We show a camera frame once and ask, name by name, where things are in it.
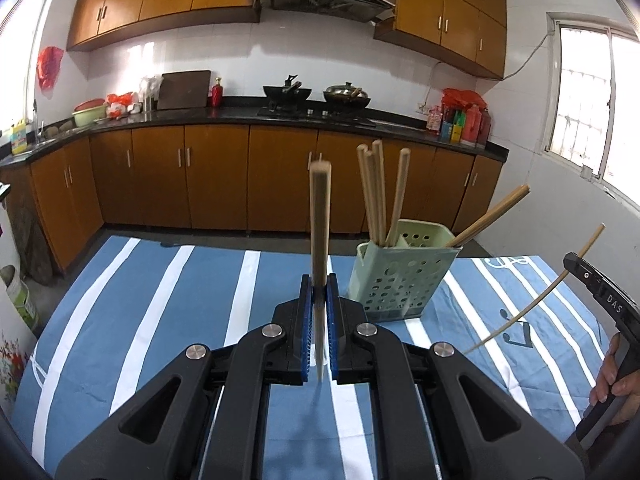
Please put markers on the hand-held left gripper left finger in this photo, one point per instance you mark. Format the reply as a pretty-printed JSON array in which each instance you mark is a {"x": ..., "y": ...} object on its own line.
[{"x": 306, "y": 330}]

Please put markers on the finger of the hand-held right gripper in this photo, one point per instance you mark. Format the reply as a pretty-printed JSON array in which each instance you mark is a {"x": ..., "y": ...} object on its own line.
[{"x": 600, "y": 292}]

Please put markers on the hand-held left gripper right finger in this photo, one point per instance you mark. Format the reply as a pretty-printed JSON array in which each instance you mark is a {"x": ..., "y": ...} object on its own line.
[{"x": 333, "y": 330}]

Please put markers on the wooden chopstick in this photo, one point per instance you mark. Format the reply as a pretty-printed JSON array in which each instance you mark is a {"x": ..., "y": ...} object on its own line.
[
  {"x": 320, "y": 220},
  {"x": 493, "y": 217},
  {"x": 398, "y": 195},
  {"x": 550, "y": 287},
  {"x": 376, "y": 200},
  {"x": 380, "y": 180},
  {"x": 487, "y": 210}
]

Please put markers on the green perforated utensil holder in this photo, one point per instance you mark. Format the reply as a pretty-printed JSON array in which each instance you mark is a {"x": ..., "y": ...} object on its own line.
[{"x": 359, "y": 285}]

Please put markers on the chopsticks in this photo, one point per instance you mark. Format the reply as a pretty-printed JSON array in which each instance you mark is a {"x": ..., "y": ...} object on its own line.
[{"x": 369, "y": 195}]

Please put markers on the person's right hand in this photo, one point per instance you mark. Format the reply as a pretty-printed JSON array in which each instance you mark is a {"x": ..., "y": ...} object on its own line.
[{"x": 605, "y": 375}]

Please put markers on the blue white striped tablecloth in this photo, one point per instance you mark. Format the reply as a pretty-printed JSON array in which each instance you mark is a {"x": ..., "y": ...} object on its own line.
[{"x": 200, "y": 310}]

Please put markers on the wooden base cabinets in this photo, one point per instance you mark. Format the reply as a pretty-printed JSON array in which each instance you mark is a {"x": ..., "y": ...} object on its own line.
[{"x": 215, "y": 175}]

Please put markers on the barred window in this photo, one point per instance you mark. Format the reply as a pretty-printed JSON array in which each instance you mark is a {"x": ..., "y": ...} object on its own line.
[{"x": 590, "y": 100}]

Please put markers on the dark sauce bottle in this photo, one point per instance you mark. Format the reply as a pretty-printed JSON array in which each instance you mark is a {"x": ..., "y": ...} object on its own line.
[{"x": 484, "y": 127}]

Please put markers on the red sauce bottle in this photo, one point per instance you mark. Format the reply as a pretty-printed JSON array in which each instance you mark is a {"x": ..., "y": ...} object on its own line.
[{"x": 471, "y": 125}]

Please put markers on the yellow green carton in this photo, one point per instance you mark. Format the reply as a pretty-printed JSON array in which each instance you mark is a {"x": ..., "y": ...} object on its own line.
[{"x": 455, "y": 132}]

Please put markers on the black gas stove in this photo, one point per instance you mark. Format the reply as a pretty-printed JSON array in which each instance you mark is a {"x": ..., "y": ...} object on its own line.
[{"x": 315, "y": 114}]

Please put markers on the pink packet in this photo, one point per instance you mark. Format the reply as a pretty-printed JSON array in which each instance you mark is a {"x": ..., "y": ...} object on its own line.
[{"x": 434, "y": 120}]

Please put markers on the lidded black wok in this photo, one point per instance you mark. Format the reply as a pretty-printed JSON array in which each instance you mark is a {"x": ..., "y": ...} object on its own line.
[{"x": 346, "y": 96}]

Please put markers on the black kitchen countertop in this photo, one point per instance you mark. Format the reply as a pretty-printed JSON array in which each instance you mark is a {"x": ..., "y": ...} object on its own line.
[{"x": 200, "y": 116}]

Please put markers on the small red bottle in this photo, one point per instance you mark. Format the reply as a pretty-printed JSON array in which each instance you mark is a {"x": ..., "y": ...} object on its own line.
[{"x": 216, "y": 95}]

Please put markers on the dark cutting board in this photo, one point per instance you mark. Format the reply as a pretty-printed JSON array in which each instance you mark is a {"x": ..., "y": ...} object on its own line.
[{"x": 184, "y": 89}]

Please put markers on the red white plastic bag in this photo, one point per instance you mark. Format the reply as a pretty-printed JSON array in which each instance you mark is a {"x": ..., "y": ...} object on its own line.
[{"x": 120, "y": 106}]

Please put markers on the floral printed container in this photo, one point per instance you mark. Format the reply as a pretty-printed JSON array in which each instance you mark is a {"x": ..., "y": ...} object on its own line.
[{"x": 12, "y": 365}]

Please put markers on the green basin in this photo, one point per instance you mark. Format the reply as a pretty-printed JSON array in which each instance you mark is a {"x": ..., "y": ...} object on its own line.
[{"x": 90, "y": 119}]

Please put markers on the red bowl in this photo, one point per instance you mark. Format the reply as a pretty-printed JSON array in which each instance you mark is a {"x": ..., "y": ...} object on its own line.
[{"x": 89, "y": 106}]

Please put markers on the metal faucet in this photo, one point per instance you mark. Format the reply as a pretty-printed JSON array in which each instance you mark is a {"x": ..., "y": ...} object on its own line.
[{"x": 36, "y": 117}]

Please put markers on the yellow detergent bottle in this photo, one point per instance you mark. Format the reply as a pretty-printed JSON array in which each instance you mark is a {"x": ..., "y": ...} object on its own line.
[{"x": 20, "y": 139}]

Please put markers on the hanging red plastic bag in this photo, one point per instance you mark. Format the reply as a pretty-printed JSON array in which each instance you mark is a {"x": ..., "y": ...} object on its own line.
[{"x": 50, "y": 67}]

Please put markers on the bright window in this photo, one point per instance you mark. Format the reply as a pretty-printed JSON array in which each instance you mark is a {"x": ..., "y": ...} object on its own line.
[{"x": 25, "y": 10}]

